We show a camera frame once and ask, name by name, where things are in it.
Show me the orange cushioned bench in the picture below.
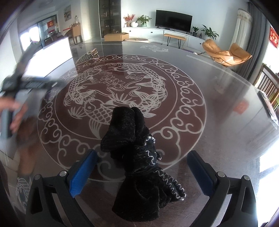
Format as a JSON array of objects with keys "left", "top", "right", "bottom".
[{"left": 164, "top": 33, "right": 187, "bottom": 49}]

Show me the gold hair clip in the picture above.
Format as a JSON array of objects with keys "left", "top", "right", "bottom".
[{"left": 76, "top": 50, "right": 100, "bottom": 65}]

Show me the white television cabinet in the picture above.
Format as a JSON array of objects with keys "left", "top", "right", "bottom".
[{"left": 122, "top": 27, "right": 207, "bottom": 49}]

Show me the large potted plant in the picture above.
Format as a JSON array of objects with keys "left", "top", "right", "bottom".
[{"left": 200, "top": 25, "right": 219, "bottom": 40}]

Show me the dark glass display cabinet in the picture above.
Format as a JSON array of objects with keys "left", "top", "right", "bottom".
[{"left": 99, "top": 0, "right": 122, "bottom": 40}]

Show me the black television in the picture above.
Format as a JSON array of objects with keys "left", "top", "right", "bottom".
[{"left": 156, "top": 10, "right": 193, "bottom": 32}]

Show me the plastic bag with black item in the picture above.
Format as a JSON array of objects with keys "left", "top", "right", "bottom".
[{"left": 257, "top": 89, "right": 279, "bottom": 128}]

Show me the orange leather lounge chair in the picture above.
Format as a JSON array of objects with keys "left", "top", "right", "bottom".
[{"left": 202, "top": 39, "right": 252, "bottom": 66}]

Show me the green leafy potted plant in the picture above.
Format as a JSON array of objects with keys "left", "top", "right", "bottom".
[{"left": 136, "top": 15, "right": 152, "bottom": 27}]

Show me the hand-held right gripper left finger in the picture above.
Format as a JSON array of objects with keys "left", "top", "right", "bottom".
[{"left": 26, "top": 149, "right": 103, "bottom": 227}]

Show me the red flower arrangement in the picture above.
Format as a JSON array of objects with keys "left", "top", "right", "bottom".
[{"left": 124, "top": 14, "right": 135, "bottom": 28}]

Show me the grey curtain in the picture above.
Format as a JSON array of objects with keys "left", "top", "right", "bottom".
[{"left": 236, "top": 0, "right": 272, "bottom": 80}]

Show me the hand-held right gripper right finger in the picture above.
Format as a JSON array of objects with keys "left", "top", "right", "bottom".
[{"left": 187, "top": 150, "right": 259, "bottom": 227}]

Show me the covered standing air conditioner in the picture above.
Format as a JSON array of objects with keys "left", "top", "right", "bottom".
[{"left": 231, "top": 8, "right": 253, "bottom": 47}]

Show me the person's left hand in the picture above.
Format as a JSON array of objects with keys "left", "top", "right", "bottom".
[{"left": 0, "top": 97, "right": 29, "bottom": 134}]

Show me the large white box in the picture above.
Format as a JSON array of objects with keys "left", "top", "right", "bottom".
[{"left": 26, "top": 37, "right": 73, "bottom": 77}]

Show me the cardboard box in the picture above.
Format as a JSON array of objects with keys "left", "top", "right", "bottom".
[{"left": 104, "top": 32, "right": 129, "bottom": 42}]

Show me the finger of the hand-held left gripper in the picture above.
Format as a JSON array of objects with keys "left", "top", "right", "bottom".
[
  {"left": 13, "top": 41, "right": 33, "bottom": 77},
  {"left": 22, "top": 75, "right": 65, "bottom": 90}
]

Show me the red wall hanging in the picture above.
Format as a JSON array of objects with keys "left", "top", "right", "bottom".
[{"left": 269, "top": 25, "right": 279, "bottom": 48}]

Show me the framed wall painting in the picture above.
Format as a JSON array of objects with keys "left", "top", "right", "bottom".
[{"left": 63, "top": 5, "right": 72, "bottom": 21}]

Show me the wooden side cabinet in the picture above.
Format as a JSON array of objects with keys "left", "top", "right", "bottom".
[{"left": 71, "top": 22, "right": 82, "bottom": 44}]

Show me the wooden dining chair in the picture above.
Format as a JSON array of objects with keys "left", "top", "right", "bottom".
[{"left": 254, "top": 63, "right": 279, "bottom": 105}]

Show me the dark patterned glass desktop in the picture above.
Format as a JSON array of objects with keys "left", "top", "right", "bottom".
[{"left": 0, "top": 41, "right": 279, "bottom": 227}]

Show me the black knit glove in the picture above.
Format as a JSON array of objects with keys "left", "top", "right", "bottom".
[
  {"left": 101, "top": 106, "right": 156, "bottom": 158},
  {"left": 112, "top": 135, "right": 187, "bottom": 222}
]

